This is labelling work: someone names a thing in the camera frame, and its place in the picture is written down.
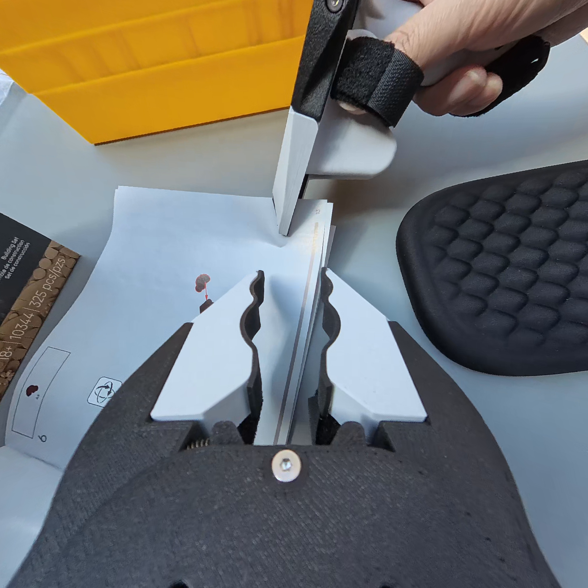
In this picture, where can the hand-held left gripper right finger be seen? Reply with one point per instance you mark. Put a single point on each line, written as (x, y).
(372, 367)

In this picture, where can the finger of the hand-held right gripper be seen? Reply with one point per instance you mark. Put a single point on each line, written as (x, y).
(294, 165)

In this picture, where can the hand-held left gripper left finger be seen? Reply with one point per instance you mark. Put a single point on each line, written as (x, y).
(206, 367)

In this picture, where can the building instruction booklet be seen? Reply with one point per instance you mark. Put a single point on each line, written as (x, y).
(160, 239)

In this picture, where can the person's right hand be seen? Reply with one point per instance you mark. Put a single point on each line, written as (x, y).
(482, 23)

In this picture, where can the black textured wrist pad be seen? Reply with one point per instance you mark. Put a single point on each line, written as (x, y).
(505, 275)

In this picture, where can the yellow plastic bin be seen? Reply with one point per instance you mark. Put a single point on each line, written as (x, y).
(138, 69)

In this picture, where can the black plant toy box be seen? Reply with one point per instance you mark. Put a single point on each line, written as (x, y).
(27, 275)

